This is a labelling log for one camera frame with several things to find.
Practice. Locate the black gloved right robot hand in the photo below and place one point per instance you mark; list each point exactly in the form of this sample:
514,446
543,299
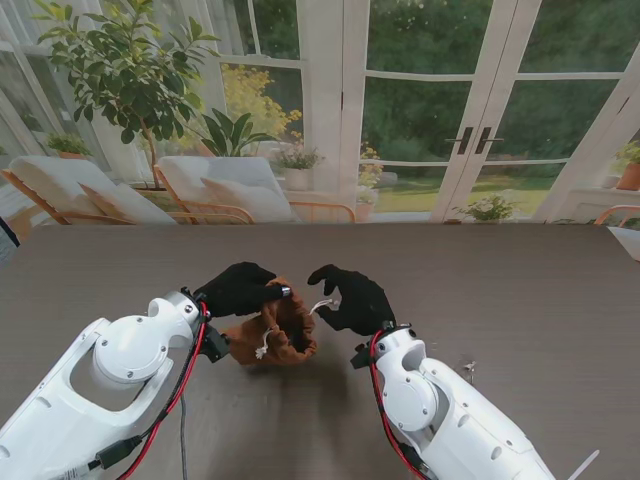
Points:
360,305

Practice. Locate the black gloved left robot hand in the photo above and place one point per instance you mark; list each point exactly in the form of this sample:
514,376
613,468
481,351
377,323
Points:
232,295

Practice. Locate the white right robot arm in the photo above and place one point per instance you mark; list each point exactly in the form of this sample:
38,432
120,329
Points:
450,415

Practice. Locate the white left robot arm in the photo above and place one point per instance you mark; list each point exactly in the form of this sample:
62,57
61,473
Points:
95,395

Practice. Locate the small grey debris piece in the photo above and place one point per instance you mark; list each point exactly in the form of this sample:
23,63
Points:
469,365

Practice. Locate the printed garden room backdrop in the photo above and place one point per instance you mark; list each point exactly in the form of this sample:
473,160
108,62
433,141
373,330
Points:
425,125

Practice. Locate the dark object at table edge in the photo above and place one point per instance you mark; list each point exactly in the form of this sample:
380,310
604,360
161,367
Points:
7,232

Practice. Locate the white paper sheet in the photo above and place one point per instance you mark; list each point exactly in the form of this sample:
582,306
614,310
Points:
627,240

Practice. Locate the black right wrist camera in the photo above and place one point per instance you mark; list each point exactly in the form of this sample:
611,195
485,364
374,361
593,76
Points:
361,356

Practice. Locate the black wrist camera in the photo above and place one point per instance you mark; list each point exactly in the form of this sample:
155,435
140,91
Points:
361,356
216,344

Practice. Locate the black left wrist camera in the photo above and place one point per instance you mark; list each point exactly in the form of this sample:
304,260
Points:
216,344

